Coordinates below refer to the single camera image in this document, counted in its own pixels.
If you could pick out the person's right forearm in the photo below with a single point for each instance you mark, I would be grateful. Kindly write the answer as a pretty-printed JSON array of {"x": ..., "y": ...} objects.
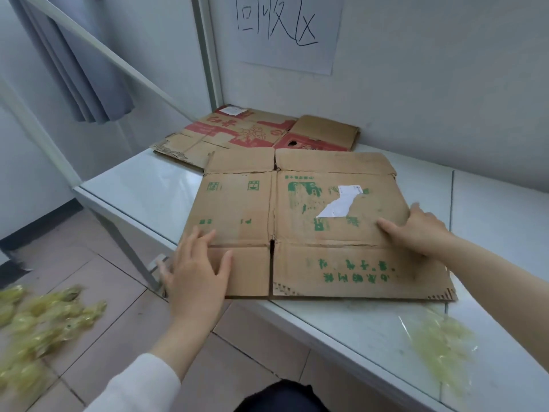
[{"x": 502, "y": 287}]

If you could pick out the grey curtain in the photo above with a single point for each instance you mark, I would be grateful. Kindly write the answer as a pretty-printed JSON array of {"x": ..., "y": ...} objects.
[{"x": 86, "y": 72}]

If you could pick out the green printed cardboard box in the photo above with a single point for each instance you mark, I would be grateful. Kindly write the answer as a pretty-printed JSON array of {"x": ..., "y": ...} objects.
[{"x": 300, "y": 235}]

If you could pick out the clear tape wad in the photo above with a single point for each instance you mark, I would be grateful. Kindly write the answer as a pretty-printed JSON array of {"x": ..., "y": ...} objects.
[{"x": 442, "y": 351}]

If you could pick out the white wrist sleeve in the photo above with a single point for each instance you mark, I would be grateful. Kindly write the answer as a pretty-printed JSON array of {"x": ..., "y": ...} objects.
[{"x": 137, "y": 390}]

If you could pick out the person's right hand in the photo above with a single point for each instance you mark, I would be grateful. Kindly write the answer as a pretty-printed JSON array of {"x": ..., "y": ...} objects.
[{"x": 422, "y": 233}]

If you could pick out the red printed cardboard box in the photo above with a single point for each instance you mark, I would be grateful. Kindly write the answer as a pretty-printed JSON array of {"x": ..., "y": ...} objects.
[{"x": 201, "y": 143}]

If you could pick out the person's left hand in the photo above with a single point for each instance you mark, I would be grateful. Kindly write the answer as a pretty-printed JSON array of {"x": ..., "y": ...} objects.
[{"x": 195, "y": 291}]

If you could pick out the white metal shelf rack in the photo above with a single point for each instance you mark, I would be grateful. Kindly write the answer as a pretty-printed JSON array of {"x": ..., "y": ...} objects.
[{"x": 209, "y": 60}]

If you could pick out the pile of crumpled yellowish tape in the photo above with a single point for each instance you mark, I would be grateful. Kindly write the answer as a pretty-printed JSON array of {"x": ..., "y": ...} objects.
[{"x": 43, "y": 321}]

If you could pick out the person's black trousers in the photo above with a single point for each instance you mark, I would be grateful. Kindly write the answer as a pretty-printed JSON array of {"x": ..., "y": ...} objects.
[{"x": 279, "y": 401}]

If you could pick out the white handwritten paper sign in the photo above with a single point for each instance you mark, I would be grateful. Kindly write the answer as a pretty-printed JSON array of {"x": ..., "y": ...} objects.
[{"x": 257, "y": 55}]

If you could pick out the person's left forearm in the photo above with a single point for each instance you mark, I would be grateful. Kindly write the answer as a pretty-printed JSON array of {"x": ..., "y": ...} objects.
[{"x": 184, "y": 347}]

